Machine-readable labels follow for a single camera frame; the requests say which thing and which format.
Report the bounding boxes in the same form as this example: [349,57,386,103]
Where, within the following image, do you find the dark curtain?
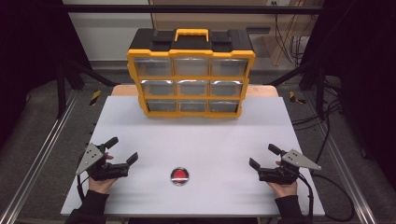
[298,0,396,181]
[0,0,94,150]

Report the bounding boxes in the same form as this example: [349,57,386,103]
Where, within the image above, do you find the yellow black striped tape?
[89,90,103,107]
[289,91,306,105]

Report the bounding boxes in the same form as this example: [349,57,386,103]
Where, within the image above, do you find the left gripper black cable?
[76,174,87,203]

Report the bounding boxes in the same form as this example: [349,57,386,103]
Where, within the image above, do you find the person's right hand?
[267,160,299,199]

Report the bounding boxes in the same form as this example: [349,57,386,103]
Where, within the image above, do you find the aluminium rail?
[0,90,79,224]
[306,92,376,224]

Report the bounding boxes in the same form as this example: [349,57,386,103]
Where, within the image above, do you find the wooden board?
[111,84,279,98]

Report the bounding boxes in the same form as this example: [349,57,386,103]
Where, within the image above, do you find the black metal crossbar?
[40,4,325,15]

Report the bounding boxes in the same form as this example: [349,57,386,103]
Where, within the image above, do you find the black metal stand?
[55,60,120,119]
[267,59,329,119]

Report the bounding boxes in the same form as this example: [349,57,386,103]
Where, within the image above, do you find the clear plastic drawer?
[134,57,173,77]

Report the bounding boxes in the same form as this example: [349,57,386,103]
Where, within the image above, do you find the hanging black cables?
[273,12,313,67]

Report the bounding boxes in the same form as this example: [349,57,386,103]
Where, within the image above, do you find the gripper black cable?
[76,174,87,203]
[297,172,356,223]

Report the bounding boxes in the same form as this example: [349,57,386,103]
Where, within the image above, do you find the person's left hand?
[88,153,119,194]

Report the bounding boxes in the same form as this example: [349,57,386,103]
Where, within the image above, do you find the black floor cables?
[291,78,344,164]

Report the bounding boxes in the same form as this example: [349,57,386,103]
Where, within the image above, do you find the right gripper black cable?
[297,172,356,223]

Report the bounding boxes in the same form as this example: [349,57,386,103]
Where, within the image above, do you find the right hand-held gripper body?
[257,148,322,186]

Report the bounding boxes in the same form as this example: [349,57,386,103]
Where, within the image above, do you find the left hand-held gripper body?
[76,142,131,182]

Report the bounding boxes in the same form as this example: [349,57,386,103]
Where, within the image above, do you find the yellow black drawer organizer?
[125,27,257,119]

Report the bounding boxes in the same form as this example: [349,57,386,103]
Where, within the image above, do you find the round black red compact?
[170,166,191,187]

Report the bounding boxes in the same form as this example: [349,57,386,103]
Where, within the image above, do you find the set of clear plastic drawers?
[140,57,249,114]

